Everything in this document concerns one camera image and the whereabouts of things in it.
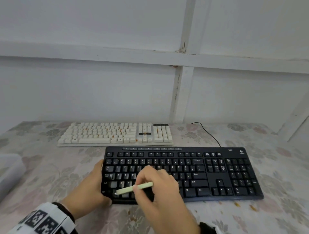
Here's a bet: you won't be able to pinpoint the person's left hand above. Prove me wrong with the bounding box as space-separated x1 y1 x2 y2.
60 159 113 220

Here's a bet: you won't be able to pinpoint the person's right hand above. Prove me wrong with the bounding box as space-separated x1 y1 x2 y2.
133 165 201 234

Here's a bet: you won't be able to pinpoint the green brush yellow bristles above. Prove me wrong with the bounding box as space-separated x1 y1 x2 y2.
115 182 154 196

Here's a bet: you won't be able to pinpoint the black keyboard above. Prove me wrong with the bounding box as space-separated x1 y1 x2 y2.
101 146 264 205

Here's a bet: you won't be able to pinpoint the white keyboard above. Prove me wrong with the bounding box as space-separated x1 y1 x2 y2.
57 121 174 148

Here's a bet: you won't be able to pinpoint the clear plastic container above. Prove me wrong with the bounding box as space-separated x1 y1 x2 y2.
0 153 26 203

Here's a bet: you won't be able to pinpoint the person's left forearm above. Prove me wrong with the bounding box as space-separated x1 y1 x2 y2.
7 202 79 234

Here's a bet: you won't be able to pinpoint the person's right forearm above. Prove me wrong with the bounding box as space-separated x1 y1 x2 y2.
199 221 218 234

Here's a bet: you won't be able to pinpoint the floral tablecloth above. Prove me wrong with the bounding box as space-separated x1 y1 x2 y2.
0 120 309 234

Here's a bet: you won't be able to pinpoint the white marker left wristband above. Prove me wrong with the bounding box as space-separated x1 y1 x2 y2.
8 202 76 234

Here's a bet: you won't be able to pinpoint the white marker wristband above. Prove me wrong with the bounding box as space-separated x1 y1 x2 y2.
8 202 76 234
212 219 229 234

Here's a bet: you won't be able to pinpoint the white marker right wristband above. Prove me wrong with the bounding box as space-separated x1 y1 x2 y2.
212 219 229 234

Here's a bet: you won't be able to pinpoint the black keyboard cable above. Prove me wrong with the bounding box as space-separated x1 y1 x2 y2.
192 122 221 148

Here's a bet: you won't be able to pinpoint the white wooden frame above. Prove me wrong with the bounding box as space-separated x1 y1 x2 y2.
0 0 309 143

